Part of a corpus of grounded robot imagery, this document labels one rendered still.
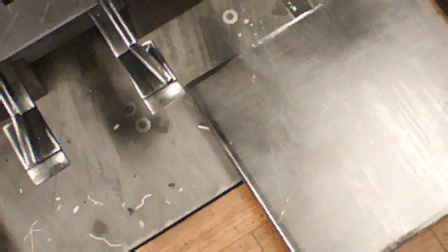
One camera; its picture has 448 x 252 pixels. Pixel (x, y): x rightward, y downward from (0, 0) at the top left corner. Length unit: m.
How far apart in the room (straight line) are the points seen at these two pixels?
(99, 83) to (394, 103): 0.20
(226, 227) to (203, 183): 0.03
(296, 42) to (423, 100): 0.09
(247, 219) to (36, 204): 0.14
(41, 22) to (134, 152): 0.11
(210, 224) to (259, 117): 0.08
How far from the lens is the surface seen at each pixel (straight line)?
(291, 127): 0.57
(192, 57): 0.61
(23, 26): 0.54
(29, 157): 0.51
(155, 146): 0.59
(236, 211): 0.58
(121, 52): 0.52
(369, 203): 0.57
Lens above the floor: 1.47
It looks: 75 degrees down
